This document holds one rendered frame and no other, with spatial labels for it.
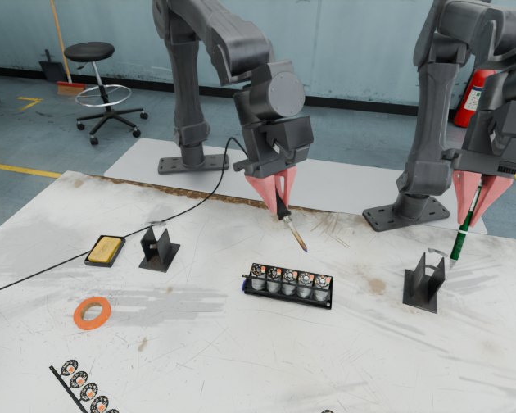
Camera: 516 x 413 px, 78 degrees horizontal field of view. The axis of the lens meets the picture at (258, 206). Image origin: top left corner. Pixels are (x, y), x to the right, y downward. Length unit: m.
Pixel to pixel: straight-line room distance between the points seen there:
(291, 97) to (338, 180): 0.49
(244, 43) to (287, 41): 2.56
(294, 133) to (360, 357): 0.37
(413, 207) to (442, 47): 0.32
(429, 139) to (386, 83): 2.42
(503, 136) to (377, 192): 0.48
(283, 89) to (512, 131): 0.26
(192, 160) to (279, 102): 0.51
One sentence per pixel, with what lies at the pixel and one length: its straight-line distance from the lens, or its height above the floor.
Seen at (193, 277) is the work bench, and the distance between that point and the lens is 0.65.
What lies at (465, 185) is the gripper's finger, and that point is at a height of 1.01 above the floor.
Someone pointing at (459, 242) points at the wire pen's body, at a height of 0.93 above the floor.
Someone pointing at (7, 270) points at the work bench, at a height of 0.75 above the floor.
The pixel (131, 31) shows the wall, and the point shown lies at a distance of 3.58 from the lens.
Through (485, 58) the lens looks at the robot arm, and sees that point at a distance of 0.54.
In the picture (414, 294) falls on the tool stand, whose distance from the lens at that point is 0.68.
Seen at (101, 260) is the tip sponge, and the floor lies 0.76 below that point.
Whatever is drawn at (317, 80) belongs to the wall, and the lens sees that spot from 3.12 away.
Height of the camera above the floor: 1.27
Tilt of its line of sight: 41 degrees down
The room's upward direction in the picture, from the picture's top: straight up
